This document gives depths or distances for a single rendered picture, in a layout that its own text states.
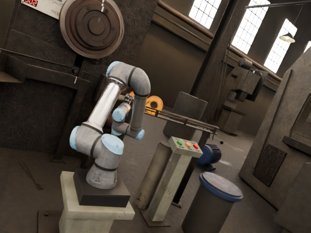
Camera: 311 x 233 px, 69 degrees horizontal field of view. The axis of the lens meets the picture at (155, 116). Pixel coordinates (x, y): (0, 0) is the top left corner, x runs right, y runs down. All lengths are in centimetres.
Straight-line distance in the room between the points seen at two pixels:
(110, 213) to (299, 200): 183
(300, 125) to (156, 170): 229
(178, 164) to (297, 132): 222
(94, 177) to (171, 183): 64
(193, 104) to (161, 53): 513
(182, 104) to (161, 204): 278
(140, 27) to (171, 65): 728
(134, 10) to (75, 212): 164
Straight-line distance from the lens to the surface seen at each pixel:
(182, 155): 154
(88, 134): 114
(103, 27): 179
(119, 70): 126
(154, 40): 889
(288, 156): 334
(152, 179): 172
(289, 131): 342
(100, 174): 114
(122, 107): 147
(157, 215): 174
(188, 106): 419
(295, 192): 253
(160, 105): 188
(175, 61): 943
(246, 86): 939
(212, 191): 161
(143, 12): 217
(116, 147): 109
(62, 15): 183
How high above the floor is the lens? 94
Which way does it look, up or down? 9 degrees down
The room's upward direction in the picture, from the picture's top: 22 degrees clockwise
